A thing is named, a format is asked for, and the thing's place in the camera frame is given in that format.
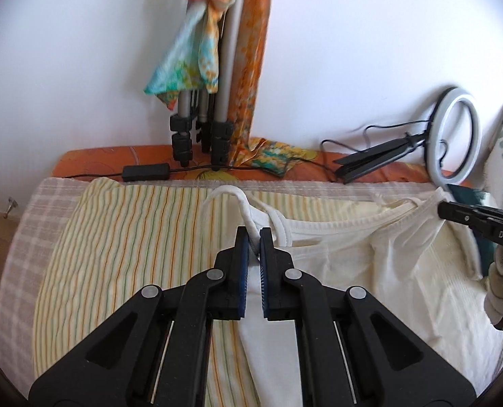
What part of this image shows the grey tripod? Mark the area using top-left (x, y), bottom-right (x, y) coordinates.
top-left (170, 0), bottom-right (244, 168)

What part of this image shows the black power adapter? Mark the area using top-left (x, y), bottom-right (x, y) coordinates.
top-left (121, 163), bottom-right (170, 183)

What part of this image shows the black ring light stand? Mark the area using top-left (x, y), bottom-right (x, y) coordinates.
top-left (334, 132), bottom-right (427, 184)

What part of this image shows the striped yellow bed cover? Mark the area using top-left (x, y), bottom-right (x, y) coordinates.
top-left (31, 176), bottom-right (503, 407)

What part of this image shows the white tank top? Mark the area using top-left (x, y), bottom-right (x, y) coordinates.
top-left (200, 186), bottom-right (503, 406)

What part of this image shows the colourful scarf on tripod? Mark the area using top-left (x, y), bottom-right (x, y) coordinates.
top-left (144, 0), bottom-right (235, 109)

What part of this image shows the right hand white glove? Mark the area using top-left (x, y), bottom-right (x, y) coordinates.
top-left (482, 244), bottom-right (503, 331)

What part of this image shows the orange patterned cloth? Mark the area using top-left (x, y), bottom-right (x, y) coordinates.
top-left (54, 0), bottom-right (432, 183)

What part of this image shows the white ring light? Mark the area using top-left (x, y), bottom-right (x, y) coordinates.
top-left (423, 86), bottom-right (482, 188)

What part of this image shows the checked beige blanket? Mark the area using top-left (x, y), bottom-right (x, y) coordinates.
top-left (0, 177), bottom-right (434, 396)

